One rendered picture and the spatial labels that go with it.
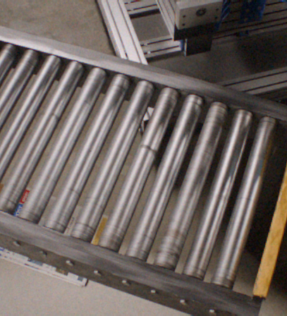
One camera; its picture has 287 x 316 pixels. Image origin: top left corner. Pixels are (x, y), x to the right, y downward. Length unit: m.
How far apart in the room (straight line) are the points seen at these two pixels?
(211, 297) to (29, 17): 1.87
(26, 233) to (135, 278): 0.26
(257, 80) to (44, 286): 1.11
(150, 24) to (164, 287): 1.41
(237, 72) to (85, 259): 1.23
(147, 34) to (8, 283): 1.12
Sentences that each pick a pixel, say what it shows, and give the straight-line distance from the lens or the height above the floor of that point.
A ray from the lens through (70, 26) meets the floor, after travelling 2.65.
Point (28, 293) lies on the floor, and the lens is 2.04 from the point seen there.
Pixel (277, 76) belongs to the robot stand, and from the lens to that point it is 2.21.
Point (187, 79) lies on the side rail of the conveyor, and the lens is 1.42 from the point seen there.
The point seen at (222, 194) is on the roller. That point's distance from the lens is 1.27.
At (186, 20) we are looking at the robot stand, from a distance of 1.67.
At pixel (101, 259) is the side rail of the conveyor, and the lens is 1.20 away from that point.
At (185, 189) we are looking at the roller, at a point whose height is 0.80.
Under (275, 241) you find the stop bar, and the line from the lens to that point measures 1.22.
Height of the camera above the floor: 1.93
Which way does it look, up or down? 61 degrees down
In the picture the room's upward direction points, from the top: straight up
